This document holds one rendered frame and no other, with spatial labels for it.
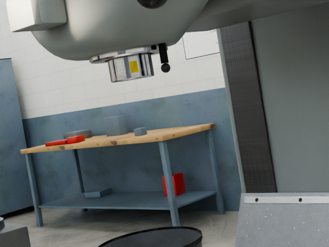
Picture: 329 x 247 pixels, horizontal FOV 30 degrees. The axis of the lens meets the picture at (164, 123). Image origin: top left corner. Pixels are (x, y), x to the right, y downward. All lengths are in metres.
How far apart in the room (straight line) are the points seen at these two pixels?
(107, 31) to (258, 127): 0.49
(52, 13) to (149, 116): 5.98
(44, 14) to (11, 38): 7.78
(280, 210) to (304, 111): 0.17
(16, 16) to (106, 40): 0.09
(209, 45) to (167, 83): 0.69
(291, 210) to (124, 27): 0.51
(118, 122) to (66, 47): 5.82
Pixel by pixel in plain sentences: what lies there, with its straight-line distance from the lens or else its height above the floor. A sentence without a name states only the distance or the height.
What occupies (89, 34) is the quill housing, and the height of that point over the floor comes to 1.33.
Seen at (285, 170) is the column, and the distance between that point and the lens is 1.01.
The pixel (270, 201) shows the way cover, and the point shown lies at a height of 1.06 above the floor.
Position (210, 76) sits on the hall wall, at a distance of 5.96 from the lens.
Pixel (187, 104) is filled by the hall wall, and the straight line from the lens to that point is 6.17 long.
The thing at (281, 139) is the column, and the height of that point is 1.15.
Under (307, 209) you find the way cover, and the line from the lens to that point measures 0.99.
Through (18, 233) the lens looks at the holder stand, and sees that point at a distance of 0.96.
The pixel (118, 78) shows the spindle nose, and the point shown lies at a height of 1.28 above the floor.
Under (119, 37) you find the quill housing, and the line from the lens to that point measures 0.59.
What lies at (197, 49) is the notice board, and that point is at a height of 1.61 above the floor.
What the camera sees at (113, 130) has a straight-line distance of 6.50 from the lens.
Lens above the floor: 1.26
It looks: 3 degrees down
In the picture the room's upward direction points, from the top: 10 degrees counter-clockwise
